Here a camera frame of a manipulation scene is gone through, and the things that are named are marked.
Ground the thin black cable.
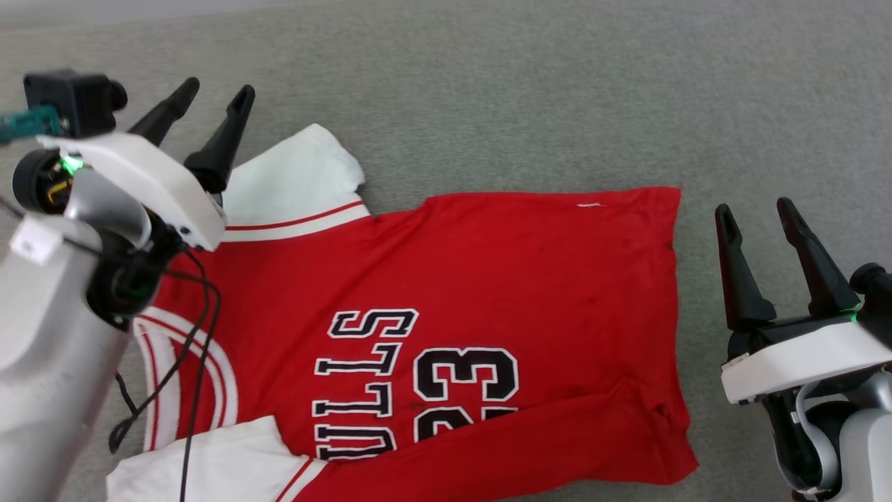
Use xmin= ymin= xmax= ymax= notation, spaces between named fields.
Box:
xmin=108 ymin=268 xmax=213 ymax=454
xmin=178 ymin=248 xmax=222 ymax=502

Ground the red and white basketball jersey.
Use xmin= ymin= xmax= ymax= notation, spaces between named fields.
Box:
xmin=106 ymin=123 xmax=700 ymax=502

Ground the white cable label tag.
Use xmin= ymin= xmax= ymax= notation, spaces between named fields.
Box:
xmin=10 ymin=215 xmax=63 ymax=266

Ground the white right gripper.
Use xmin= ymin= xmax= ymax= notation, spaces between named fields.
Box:
xmin=714 ymin=197 xmax=892 ymax=405

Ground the grey fabric sofa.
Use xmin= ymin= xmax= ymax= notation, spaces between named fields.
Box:
xmin=0 ymin=0 xmax=892 ymax=502

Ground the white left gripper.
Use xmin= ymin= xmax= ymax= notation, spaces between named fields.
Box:
xmin=13 ymin=77 xmax=256 ymax=252

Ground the teal camera connector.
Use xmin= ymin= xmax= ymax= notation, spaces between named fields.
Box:
xmin=0 ymin=106 xmax=63 ymax=144

